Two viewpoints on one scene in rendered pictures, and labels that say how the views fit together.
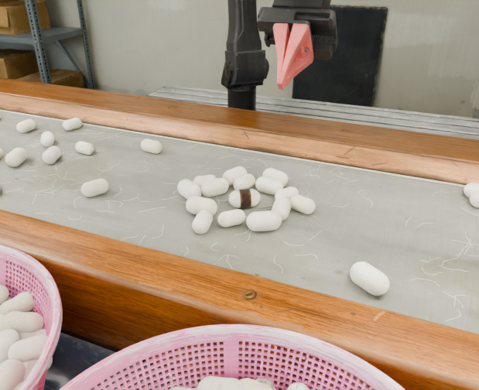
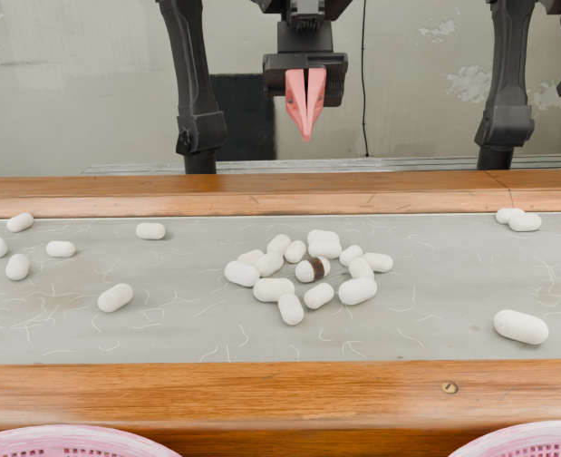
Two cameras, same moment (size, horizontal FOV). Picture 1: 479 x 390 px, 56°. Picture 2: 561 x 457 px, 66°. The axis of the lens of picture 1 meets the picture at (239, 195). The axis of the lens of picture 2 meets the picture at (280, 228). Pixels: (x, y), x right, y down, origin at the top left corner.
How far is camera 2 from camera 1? 22 cm
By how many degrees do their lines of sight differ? 20
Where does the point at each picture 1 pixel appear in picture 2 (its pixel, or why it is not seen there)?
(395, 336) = not seen: outside the picture
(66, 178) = (57, 294)
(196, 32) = (82, 111)
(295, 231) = (391, 294)
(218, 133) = (220, 203)
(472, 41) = (348, 97)
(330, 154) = (353, 205)
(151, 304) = (328, 442)
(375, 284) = (539, 332)
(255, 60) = (215, 122)
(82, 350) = not seen: outside the picture
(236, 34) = (191, 96)
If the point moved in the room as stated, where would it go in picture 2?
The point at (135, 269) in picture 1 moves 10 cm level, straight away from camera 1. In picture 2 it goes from (282, 398) to (202, 320)
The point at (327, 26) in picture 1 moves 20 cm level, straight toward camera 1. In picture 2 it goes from (337, 71) to (418, 92)
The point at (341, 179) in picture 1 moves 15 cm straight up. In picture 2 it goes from (381, 228) to (392, 105)
